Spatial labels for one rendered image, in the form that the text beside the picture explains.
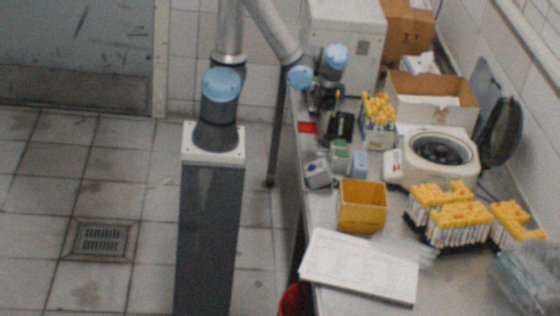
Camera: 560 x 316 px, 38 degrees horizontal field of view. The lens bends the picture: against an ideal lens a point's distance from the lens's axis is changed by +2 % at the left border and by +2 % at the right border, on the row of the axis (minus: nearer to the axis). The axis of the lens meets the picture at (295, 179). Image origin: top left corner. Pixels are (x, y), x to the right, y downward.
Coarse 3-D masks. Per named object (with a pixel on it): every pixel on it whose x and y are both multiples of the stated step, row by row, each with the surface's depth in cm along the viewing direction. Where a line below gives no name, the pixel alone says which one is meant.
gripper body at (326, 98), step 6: (318, 84) 265; (318, 90) 264; (324, 90) 258; (330, 90) 260; (336, 90) 265; (318, 96) 263; (324, 96) 263; (330, 96) 263; (336, 96) 264; (318, 102) 262; (324, 102) 262; (330, 102) 263; (336, 102) 263; (324, 108) 267; (330, 108) 266
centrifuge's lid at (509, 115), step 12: (504, 108) 251; (516, 108) 237; (492, 120) 254; (504, 120) 252; (516, 120) 235; (492, 132) 255; (504, 132) 252; (516, 132) 234; (492, 144) 255; (504, 144) 235; (516, 144) 236; (480, 156) 251; (492, 156) 252; (504, 156) 237
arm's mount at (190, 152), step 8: (184, 128) 258; (192, 128) 258; (240, 128) 263; (184, 136) 254; (240, 136) 259; (184, 144) 250; (192, 144) 250; (240, 144) 255; (184, 152) 246; (192, 152) 246; (200, 152) 247; (208, 152) 248; (232, 152) 250; (240, 152) 251; (192, 160) 248; (200, 160) 248; (208, 160) 248; (216, 160) 248; (224, 160) 248; (232, 160) 248; (240, 160) 249
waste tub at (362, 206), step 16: (352, 192) 235; (368, 192) 235; (384, 192) 229; (336, 208) 234; (352, 208) 222; (368, 208) 222; (384, 208) 222; (352, 224) 225; (368, 224) 225; (384, 224) 225
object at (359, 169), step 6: (354, 156) 243; (360, 156) 243; (366, 156) 244; (354, 162) 241; (360, 162) 240; (366, 162) 241; (354, 168) 238; (360, 168) 238; (366, 168) 238; (354, 174) 239; (360, 174) 239; (366, 174) 239
